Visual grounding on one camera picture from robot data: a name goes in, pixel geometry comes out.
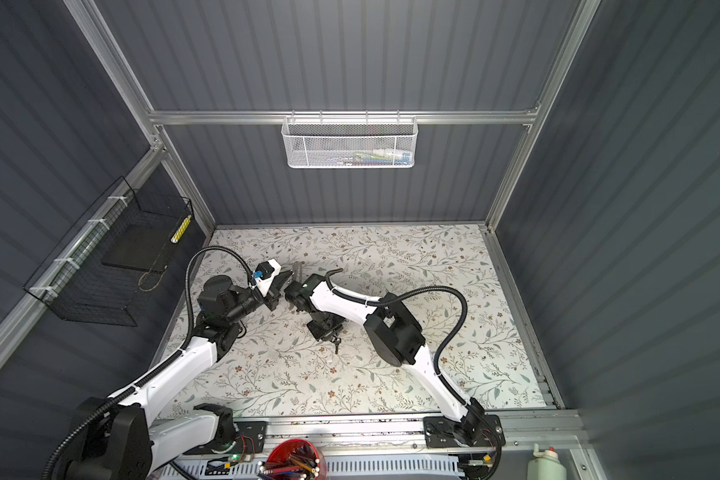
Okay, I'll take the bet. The white plastic bottle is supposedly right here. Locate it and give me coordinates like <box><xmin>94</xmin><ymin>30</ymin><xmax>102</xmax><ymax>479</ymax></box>
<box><xmin>526</xmin><ymin>444</ymin><xmax>567</xmax><ymax>480</ymax></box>

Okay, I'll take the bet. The yellow marker pen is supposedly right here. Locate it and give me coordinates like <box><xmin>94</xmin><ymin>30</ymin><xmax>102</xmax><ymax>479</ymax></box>
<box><xmin>170</xmin><ymin>215</ymin><xmax>193</xmax><ymax>244</ymax></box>

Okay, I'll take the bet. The red pencil cup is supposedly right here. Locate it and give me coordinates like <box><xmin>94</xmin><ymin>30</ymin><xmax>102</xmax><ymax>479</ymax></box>
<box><xmin>256</xmin><ymin>439</ymin><xmax>328</xmax><ymax>480</ymax></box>

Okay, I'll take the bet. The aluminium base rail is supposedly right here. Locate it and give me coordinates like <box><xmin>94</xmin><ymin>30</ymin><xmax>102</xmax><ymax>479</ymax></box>
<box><xmin>177</xmin><ymin>409</ymin><xmax>605</xmax><ymax>479</ymax></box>

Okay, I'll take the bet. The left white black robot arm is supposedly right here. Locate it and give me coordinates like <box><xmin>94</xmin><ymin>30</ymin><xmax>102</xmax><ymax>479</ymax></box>
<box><xmin>41</xmin><ymin>261</ymin><xmax>291</xmax><ymax>479</ymax></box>

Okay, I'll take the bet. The grey strap metal keyring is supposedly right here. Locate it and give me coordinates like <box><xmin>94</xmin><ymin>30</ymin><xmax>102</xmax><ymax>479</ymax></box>
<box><xmin>286</xmin><ymin>261</ymin><xmax>304</xmax><ymax>311</ymax></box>

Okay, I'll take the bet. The white mesh wall basket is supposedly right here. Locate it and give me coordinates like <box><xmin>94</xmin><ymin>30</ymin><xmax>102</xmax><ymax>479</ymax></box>
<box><xmin>281</xmin><ymin>113</ymin><xmax>419</xmax><ymax>169</ymax></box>

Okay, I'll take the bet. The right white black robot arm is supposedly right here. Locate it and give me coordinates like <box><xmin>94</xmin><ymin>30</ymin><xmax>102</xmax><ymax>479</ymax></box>
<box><xmin>285</xmin><ymin>270</ymin><xmax>487</xmax><ymax>446</ymax></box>

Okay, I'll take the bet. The black wire wall basket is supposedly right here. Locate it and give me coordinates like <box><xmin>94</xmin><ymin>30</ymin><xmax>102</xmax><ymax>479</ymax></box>
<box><xmin>24</xmin><ymin>182</ymin><xmax>194</xmax><ymax>327</ymax></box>

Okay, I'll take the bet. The left black corrugated cable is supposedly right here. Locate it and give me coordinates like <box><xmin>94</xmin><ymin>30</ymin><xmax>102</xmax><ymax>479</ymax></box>
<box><xmin>40</xmin><ymin>245</ymin><xmax>258</xmax><ymax>480</ymax></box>

